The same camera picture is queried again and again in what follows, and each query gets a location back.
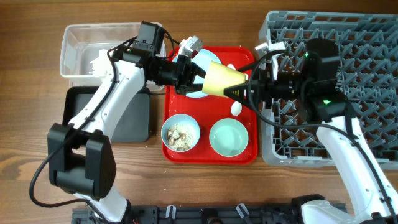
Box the red plastic tray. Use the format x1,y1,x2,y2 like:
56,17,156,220
162,45,259,165

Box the light blue plate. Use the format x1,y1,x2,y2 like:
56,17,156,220
186,49,221,98

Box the blue bowl with food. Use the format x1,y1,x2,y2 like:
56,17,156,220
161,114,200,152

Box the mint green bowl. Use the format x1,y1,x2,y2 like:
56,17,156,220
209,118,249,157

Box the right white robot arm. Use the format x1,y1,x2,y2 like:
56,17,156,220
223,38,397,223

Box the white plastic spoon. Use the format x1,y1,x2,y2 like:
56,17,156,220
230,73,249,117

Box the crumpled white tissue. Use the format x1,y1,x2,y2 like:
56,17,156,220
89,49,111,76

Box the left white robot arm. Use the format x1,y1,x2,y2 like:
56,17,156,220
43,22,205,223

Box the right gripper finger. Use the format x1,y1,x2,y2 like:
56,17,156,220
223,80,259,97
229,95,261,110

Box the grey dishwasher rack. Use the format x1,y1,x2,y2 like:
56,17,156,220
259,11,397,170

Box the rice and food scraps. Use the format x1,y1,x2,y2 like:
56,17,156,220
166,123,195,152

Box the black waste tray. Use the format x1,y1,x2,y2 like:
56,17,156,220
62,86,150,143

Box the clear plastic bin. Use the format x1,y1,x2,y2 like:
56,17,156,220
59,22,167,91

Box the white plastic fork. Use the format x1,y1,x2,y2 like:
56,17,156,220
227,63,249,80

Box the yellow plastic cup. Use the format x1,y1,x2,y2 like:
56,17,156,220
202,62,246,97

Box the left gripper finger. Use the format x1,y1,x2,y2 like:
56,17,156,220
188,62,206,78
175,83,203,95

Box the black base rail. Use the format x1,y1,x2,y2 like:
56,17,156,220
71,203,348,224

